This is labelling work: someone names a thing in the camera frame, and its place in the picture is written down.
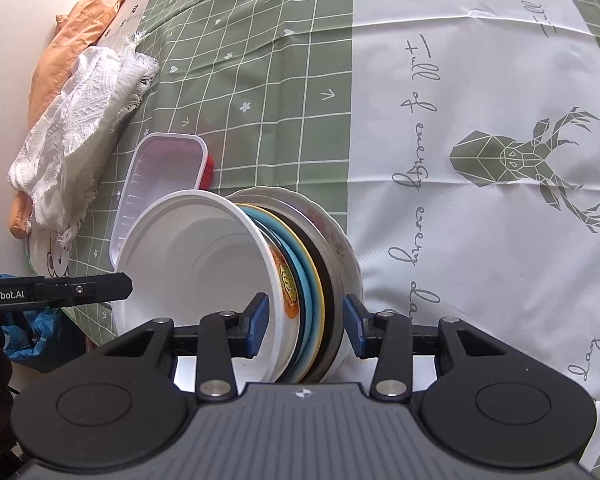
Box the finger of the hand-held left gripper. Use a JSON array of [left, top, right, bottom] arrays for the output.
[[35, 272, 134, 309]]

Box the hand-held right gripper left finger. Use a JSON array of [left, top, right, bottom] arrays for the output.
[[102, 294, 271, 402]]

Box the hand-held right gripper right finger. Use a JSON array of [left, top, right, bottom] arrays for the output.
[[342, 294, 513, 402]]

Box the black plate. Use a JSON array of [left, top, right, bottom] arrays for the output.
[[280, 215, 338, 381]]

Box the yellow-rimmed plate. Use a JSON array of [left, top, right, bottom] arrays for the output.
[[245, 204, 327, 378]]

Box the steel plate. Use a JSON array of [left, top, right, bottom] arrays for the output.
[[260, 195, 351, 383]]

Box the blue enamel bowl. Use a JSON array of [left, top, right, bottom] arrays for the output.
[[235, 204, 317, 378]]

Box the stack of plates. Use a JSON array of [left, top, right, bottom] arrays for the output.
[[225, 186, 363, 381]]

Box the white paper bowl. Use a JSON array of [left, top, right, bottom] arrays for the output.
[[111, 190, 301, 386]]

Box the blue plastic bag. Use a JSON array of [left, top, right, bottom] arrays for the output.
[[0, 272, 88, 373]]

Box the white cartoon print plate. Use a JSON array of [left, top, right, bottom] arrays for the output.
[[26, 230, 73, 281]]

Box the clear plastic food container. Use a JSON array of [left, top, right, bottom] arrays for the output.
[[109, 132, 210, 268]]

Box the red plastic lid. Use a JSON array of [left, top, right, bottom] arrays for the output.
[[197, 154, 217, 190]]

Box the white fringed cloth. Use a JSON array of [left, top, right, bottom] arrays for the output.
[[7, 30, 161, 248]]

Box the orange cloth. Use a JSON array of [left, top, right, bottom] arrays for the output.
[[7, 0, 128, 238]]

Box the green white printed tablecloth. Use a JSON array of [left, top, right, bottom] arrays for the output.
[[25, 0, 600, 480]]

